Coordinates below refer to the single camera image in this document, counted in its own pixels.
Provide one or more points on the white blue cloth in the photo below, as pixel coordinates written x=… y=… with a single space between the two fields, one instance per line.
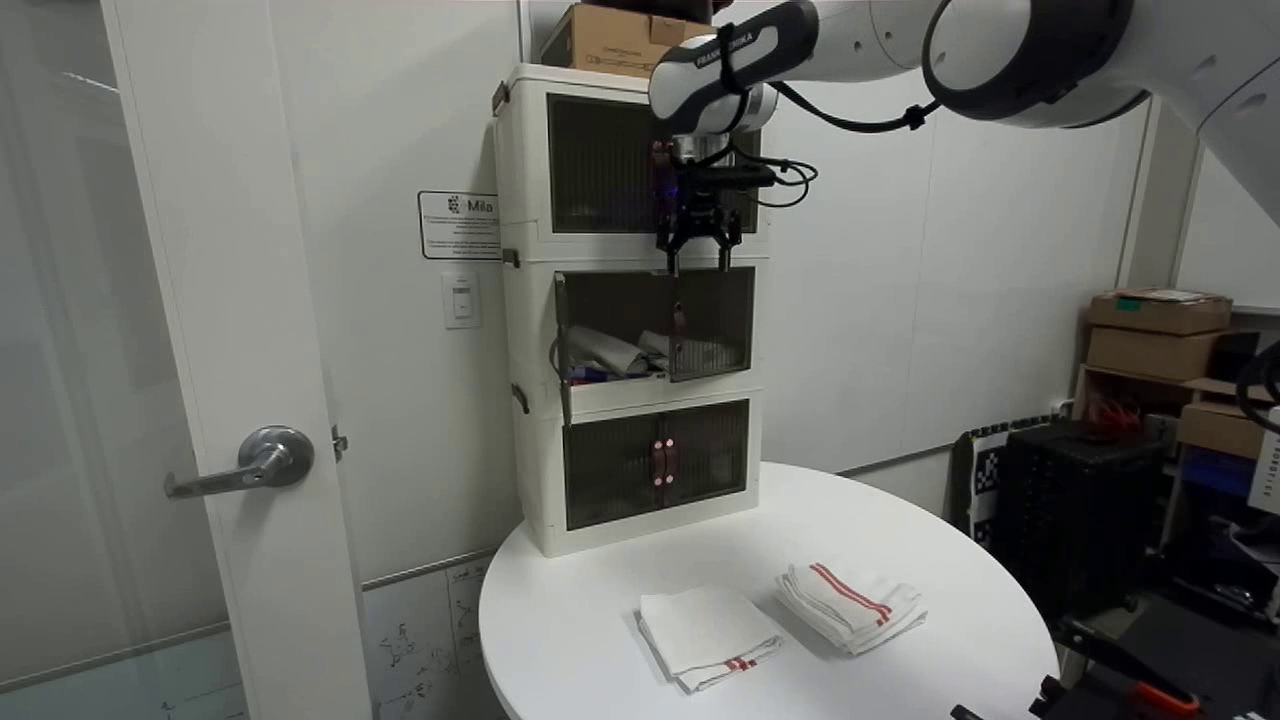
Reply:
x=606 y=350

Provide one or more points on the wooden shelf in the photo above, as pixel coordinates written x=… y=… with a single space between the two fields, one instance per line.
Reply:
x=1214 y=395

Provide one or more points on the white stacked storage cabinet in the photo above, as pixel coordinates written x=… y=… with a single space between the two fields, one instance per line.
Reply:
x=527 y=333

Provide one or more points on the white room door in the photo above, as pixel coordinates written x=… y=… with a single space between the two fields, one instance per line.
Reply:
x=241 y=266

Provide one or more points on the black storage crate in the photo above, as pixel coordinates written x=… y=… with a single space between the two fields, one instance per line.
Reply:
x=1072 y=522

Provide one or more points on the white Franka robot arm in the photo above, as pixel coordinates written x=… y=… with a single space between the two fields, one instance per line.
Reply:
x=1040 y=55

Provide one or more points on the flat folded white towel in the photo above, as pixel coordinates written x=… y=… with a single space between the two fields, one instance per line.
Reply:
x=702 y=642

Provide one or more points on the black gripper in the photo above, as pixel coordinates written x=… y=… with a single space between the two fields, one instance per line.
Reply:
x=702 y=212

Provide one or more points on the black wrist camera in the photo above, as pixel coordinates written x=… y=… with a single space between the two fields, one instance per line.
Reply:
x=740 y=172

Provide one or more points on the white wall conduit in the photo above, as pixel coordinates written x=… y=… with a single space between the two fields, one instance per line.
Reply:
x=1145 y=202

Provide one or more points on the white wall sign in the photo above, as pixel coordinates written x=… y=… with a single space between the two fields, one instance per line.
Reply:
x=461 y=224

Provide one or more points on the brown cardboard box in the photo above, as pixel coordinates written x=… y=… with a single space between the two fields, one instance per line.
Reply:
x=612 y=43

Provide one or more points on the thick folded red-striped towel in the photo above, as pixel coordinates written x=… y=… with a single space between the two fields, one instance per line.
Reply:
x=845 y=605

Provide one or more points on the small cardboard box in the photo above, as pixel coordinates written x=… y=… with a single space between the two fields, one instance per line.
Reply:
x=1222 y=431

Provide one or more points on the dark cabinet door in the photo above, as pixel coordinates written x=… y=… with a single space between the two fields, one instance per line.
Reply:
x=704 y=456
x=612 y=479
x=601 y=166

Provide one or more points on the dark lower cabinet door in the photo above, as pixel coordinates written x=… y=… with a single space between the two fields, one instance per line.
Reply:
x=704 y=456
x=612 y=479

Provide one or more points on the dark upper cabinet door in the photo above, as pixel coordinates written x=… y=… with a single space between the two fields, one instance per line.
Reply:
x=601 y=166

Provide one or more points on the small white wall plate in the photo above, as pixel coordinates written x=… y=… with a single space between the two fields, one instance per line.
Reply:
x=461 y=305

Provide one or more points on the small black box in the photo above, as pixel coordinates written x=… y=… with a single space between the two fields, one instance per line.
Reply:
x=682 y=8

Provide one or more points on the large cardboard box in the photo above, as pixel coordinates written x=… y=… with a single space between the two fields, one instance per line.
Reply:
x=1145 y=356

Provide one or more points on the flat cardboard box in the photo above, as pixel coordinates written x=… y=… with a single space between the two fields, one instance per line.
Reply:
x=1163 y=308

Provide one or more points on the white perforated crate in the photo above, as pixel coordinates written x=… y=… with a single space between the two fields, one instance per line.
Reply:
x=977 y=465

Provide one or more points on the whiteboard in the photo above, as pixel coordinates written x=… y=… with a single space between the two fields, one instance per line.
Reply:
x=1222 y=255

